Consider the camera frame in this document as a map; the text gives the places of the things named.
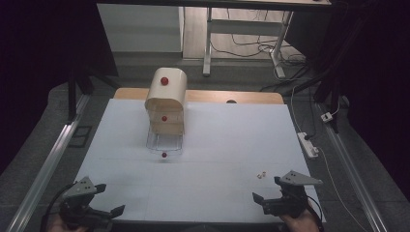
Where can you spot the person's right hand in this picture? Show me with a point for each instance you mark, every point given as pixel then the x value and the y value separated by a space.
pixel 301 224

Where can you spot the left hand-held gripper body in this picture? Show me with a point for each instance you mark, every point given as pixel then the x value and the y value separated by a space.
pixel 77 201

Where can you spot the white power strip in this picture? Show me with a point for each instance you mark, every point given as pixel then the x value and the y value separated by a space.
pixel 307 145

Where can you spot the person's left hand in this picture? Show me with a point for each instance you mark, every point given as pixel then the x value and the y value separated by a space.
pixel 59 226

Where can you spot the aluminium rail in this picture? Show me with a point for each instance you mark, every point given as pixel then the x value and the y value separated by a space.
pixel 351 170
pixel 45 167

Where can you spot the cream drawer cabinet red knobs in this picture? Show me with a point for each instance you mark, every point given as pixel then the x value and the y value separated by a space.
pixel 166 93

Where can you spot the black metal stand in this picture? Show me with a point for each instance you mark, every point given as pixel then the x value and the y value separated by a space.
pixel 335 80
pixel 72 93

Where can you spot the clear drawer with red knob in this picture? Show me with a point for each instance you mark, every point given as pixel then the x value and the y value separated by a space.
pixel 164 145

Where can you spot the white frame desk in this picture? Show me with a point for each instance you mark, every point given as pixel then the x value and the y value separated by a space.
pixel 245 27

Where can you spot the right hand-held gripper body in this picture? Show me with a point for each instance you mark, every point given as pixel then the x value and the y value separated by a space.
pixel 290 201

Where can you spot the white table mat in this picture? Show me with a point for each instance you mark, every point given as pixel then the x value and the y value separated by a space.
pixel 225 145

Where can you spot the white power adapter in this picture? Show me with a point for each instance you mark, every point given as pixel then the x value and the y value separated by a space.
pixel 326 117

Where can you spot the white partition panel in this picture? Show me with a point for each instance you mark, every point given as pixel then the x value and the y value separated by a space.
pixel 138 29

